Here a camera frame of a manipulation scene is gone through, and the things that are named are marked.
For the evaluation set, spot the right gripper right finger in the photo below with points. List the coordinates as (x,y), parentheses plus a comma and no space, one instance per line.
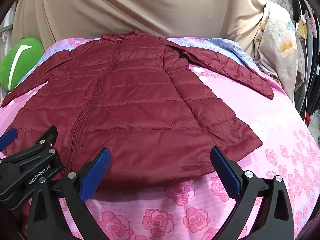
(274,219)

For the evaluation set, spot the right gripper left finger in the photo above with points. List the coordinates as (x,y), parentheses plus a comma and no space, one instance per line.
(46,218)

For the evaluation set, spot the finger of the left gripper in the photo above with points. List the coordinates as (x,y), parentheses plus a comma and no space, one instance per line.
(47,139)
(7,138)

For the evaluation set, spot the maroon quilted puffer jacket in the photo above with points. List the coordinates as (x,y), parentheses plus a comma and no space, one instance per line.
(137,96)

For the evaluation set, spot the pink rose floral bedsheet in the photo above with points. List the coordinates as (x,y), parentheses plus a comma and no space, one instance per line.
(197,208)

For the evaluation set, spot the green plush pillow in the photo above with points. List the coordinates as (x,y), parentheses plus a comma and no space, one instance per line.
(19,60)

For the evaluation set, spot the beige curtain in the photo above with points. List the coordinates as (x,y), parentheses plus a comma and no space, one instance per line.
(53,20)

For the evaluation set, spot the hanging cream floral cloth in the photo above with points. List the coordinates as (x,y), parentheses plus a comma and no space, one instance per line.
(278,52)

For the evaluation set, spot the yellow paper tag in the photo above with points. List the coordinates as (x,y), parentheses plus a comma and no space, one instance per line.
(302,29)

